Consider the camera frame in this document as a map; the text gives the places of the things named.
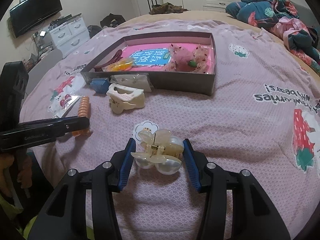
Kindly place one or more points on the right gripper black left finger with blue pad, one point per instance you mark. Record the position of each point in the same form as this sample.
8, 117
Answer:
63, 216

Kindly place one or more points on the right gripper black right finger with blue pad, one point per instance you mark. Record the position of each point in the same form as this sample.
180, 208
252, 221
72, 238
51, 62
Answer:
254, 214

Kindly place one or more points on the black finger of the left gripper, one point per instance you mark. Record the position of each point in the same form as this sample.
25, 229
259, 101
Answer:
35, 133

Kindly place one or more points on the small blue box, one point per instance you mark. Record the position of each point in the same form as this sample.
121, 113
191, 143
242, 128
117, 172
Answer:
100, 85

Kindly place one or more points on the cream white hair claw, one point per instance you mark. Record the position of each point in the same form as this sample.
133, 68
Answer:
125, 98

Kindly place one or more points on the dark red hair clip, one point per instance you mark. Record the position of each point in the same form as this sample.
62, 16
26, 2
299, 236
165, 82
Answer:
117, 56

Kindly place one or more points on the pearl flower hair claw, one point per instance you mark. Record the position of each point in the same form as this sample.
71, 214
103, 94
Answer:
162, 150

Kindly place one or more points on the white flower earrings card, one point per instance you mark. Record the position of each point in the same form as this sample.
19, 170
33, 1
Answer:
139, 81

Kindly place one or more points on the pink fluffy strawberry clip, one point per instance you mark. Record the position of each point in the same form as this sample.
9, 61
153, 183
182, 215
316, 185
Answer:
182, 60

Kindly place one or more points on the grey bench seat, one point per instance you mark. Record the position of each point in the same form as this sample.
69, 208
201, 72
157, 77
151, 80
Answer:
41, 68

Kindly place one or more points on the white drawer cabinet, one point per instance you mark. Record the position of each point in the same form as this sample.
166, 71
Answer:
68, 36

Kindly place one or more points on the pink strawberry bear blanket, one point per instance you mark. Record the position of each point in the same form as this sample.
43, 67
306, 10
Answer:
263, 115

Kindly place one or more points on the orange yellow hair clips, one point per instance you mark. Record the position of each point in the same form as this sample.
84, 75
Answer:
120, 65

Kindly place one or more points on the black bag on floor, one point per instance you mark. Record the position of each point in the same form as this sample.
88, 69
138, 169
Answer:
112, 21

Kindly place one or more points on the pink book in tray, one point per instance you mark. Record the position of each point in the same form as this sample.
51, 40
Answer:
153, 57

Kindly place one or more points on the red dotted scrunchies in bag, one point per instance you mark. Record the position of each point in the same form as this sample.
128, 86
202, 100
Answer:
201, 55

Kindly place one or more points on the dark cardboard tray box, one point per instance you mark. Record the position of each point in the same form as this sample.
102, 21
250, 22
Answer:
178, 81

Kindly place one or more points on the olive clothing on bed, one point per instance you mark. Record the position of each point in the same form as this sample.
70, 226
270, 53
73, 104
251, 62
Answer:
166, 8

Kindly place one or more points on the tan bed cover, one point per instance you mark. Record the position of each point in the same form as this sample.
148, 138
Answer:
216, 16

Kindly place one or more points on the grey headboard cushion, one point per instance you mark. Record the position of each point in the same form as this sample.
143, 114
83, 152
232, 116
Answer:
307, 16

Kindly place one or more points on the teal floral quilt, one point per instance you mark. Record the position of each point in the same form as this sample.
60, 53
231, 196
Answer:
281, 18

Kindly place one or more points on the black wall television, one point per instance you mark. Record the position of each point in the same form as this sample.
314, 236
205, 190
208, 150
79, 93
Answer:
29, 13

